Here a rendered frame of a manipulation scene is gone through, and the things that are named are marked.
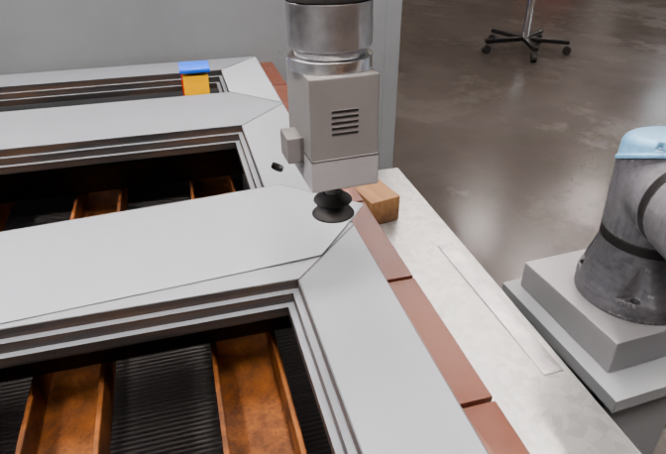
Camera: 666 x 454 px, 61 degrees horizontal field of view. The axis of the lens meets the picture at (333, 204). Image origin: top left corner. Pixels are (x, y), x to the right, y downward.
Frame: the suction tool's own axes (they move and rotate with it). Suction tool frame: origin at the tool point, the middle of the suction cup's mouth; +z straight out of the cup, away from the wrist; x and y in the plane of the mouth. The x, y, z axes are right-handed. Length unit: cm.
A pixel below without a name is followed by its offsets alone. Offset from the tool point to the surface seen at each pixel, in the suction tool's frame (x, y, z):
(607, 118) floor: 230, -205, 87
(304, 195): 1.2, -17.0, 6.5
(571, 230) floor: 132, -109, 89
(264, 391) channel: -8.6, -2.0, 24.1
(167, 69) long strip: -13, -81, 4
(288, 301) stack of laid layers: -5.3, 0.6, 9.6
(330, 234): 1.7, -7.0, 6.9
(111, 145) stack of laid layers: -24, -45, 7
